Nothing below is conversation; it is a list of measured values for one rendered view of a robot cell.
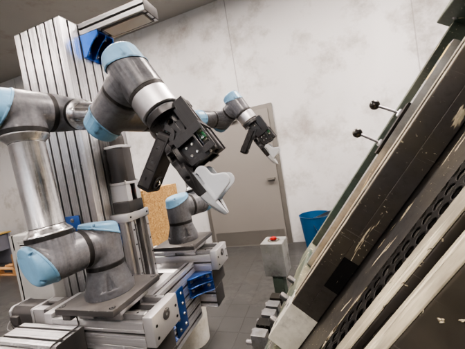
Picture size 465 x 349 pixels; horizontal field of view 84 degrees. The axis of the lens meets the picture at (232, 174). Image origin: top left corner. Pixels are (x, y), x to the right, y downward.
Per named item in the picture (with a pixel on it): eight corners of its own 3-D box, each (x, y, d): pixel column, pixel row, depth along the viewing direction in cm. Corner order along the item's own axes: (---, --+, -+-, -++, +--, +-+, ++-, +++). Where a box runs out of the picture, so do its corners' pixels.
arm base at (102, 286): (73, 302, 80) (67, 271, 79) (110, 279, 94) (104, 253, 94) (111, 303, 75) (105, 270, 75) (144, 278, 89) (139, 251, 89)
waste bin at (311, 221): (340, 244, 361) (333, 205, 359) (342, 257, 320) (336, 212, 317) (304, 246, 376) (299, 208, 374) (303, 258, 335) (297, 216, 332)
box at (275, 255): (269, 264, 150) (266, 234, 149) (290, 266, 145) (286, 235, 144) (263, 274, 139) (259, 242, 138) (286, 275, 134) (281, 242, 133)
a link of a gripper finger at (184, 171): (203, 192, 41) (171, 149, 42) (196, 198, 41) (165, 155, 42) (212, 190, 46) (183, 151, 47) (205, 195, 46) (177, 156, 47)
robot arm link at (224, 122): (202, 120, 118) (214, 104, 110) (219, 120, 126) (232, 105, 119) (210, 134, 115) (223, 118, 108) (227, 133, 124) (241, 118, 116)
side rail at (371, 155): (332, 251, 135) (313, 239, 138) (477, 36, 102) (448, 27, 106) (331, 255, 129) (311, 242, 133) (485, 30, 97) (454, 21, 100)
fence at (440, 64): (316, 264, 114) (308, 259, 115) (461, 48, 86) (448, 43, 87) (315, 269, 109) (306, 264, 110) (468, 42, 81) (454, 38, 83)
